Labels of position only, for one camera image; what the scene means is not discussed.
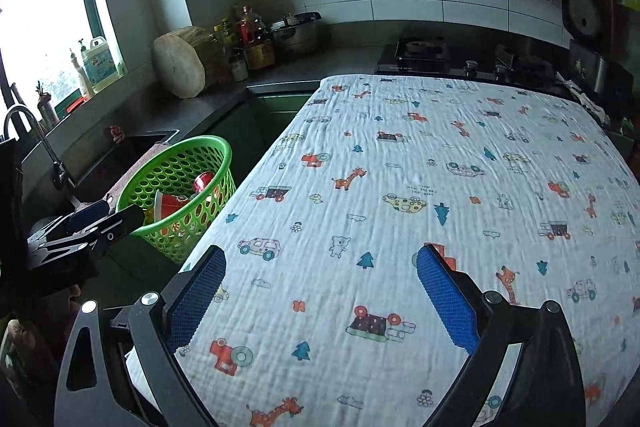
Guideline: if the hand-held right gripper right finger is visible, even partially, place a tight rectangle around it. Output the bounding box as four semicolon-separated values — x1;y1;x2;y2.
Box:
415;243;587;427

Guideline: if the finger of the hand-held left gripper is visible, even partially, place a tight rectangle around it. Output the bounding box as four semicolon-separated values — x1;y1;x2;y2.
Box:
39;206;147;264
27;201;112;248

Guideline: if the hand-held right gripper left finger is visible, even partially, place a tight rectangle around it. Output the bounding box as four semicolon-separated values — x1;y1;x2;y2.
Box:
54;244;228;427

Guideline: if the red white packet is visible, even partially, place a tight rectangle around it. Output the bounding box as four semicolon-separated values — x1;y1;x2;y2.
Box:
150;189;193;223

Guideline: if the red can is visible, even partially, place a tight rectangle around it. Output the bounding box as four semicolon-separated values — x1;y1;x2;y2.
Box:
192;172;219;198

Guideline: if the green plastic basket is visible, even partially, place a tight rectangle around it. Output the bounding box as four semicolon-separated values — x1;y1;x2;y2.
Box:
116;135;237;264

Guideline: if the steel faucet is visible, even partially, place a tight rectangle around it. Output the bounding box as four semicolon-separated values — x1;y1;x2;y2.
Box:
4;104;76;192

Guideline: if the steel sink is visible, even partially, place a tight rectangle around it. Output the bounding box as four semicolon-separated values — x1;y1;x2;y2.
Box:
65;129;181;208

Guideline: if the green box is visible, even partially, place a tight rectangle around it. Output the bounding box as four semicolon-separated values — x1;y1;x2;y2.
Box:
54;88;85;118

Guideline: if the slim white bottle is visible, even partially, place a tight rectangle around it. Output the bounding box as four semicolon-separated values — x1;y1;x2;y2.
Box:
70;48;92;102

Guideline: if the white detergent bottle green label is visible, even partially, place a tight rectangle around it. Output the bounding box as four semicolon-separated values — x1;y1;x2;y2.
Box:
82;36;121;94

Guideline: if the printed white cloth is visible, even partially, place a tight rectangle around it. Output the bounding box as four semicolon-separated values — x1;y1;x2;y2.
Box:
125;74;640;427

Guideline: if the round wooden chopping block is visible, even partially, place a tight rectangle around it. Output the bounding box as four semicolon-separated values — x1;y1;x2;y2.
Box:
152;26;221;100

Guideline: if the green cabinet door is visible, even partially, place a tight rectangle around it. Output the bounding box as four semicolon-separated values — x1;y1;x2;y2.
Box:
245;89;321;192

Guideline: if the dark sauce bottle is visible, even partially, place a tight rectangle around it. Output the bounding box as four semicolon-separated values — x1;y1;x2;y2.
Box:
212;24;233;64

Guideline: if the yellow tin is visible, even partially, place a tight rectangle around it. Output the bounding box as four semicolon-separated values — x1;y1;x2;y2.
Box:
245;42;276;70

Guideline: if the white rag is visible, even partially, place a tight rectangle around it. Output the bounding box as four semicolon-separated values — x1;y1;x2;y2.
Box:
570;89;609;118

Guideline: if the black gas stove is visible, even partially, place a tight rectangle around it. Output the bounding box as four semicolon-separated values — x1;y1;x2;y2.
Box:
374;37;566;95

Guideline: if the black rice cooker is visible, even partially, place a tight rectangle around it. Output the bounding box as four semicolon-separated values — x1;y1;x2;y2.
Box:
560;0;636;102

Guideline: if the steel pot with handle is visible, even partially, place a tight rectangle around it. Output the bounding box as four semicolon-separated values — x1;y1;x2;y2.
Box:
270;12;323;56

